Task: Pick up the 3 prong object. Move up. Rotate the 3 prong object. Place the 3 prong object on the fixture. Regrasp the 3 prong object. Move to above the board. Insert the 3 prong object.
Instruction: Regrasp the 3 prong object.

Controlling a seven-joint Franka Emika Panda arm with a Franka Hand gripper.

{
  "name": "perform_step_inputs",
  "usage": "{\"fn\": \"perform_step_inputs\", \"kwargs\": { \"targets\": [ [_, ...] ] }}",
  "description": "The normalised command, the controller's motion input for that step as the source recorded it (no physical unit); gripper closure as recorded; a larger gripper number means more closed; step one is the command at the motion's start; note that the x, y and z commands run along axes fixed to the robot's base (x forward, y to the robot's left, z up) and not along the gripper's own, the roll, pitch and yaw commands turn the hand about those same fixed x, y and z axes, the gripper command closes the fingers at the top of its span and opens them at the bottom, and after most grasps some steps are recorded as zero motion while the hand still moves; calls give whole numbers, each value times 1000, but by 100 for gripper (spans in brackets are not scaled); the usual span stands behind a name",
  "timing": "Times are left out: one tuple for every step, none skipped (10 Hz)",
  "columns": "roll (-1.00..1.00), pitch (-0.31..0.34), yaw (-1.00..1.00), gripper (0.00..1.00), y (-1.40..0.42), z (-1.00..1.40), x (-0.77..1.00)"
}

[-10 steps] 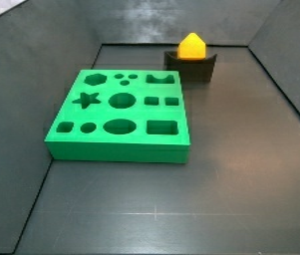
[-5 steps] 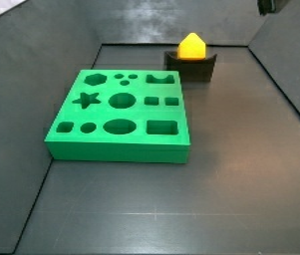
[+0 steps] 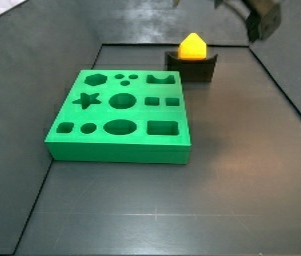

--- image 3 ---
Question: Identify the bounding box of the yellow three prong object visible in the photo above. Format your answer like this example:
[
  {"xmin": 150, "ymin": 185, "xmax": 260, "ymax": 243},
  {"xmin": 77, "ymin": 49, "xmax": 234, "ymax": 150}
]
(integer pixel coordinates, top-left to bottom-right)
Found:
[{"xmin": 178, "ymin": 33, "xmax": 208, "ymax": 60}]

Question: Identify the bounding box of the black curved fixture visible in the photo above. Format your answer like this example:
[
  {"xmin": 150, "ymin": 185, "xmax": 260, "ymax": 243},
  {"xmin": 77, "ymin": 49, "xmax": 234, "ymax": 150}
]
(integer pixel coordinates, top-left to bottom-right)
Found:
[{"xmin": 165, "ymin": 51, "xmax": 218, "ymax": 82}]

